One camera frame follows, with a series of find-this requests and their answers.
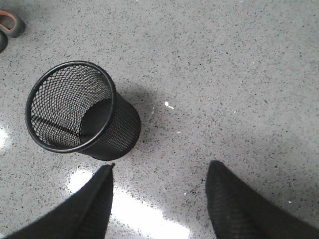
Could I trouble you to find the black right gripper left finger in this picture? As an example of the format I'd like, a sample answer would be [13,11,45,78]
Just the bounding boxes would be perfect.
[7,164,115,239]

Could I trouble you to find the black mesh bucket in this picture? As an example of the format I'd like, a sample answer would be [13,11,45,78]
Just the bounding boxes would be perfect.
[25,61,141,161]

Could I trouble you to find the grey orange scissors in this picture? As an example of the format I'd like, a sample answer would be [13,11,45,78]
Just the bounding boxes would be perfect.
[0,9,25,53]

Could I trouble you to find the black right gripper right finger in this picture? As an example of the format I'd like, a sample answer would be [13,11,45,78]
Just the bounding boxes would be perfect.
[205,160,319,239]

